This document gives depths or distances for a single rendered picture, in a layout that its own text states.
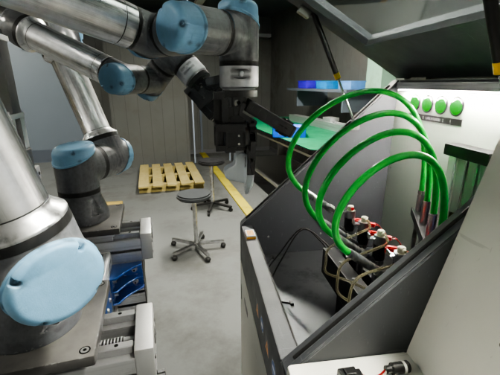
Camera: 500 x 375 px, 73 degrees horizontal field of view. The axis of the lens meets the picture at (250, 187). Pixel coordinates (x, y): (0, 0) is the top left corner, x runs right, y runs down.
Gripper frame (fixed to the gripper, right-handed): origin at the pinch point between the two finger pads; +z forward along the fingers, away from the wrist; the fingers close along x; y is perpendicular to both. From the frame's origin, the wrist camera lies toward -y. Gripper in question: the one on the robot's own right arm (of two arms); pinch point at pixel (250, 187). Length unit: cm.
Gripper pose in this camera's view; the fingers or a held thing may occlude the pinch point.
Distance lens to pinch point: 71.6
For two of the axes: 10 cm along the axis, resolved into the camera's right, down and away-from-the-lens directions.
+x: 1.4, 2.9, -9.5
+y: -9.9, 0.4, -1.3
